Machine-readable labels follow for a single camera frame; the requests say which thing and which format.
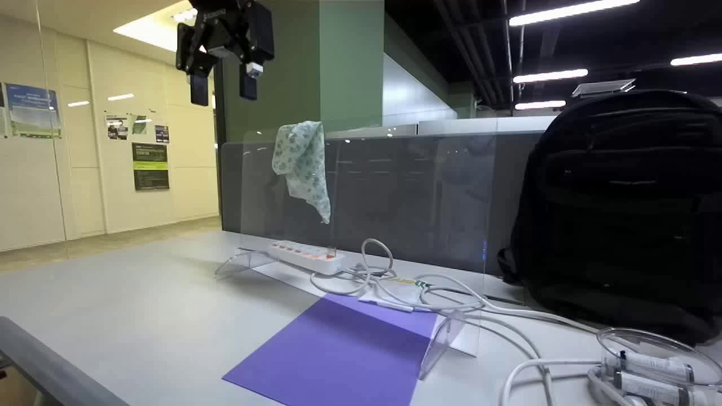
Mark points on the small wall photo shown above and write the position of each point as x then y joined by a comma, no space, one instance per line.
160,133
116,127
140,125

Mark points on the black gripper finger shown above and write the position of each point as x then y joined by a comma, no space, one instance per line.
200,88
250,83

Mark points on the long ceiling light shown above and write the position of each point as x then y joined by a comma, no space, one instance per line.
695,59
551,75
572,11
541,103

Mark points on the white green patterned cloth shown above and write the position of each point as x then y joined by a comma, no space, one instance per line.
303,164

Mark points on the square ceiling light panel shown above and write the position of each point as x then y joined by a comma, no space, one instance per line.
159,28

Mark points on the dark green wall sign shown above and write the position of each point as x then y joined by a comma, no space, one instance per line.
152,178
149,152

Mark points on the black backpack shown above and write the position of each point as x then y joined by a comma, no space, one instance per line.
624,209

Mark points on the blue wall poster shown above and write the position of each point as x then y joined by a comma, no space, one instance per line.
32,111

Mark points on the purple paper sheet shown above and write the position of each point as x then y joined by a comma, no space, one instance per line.
339,353

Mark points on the gray office partition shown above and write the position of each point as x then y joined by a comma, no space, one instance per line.
407,188

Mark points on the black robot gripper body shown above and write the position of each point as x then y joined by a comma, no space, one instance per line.
226,30

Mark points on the white power strip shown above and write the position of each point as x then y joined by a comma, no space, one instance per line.
305,257

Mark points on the green pillar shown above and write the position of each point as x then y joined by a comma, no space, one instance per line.
330,63

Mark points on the white plug adapter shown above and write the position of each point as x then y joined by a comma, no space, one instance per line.
654,366
647,390

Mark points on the clear acrylic shield panel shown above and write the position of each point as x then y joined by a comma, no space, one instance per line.
361,204

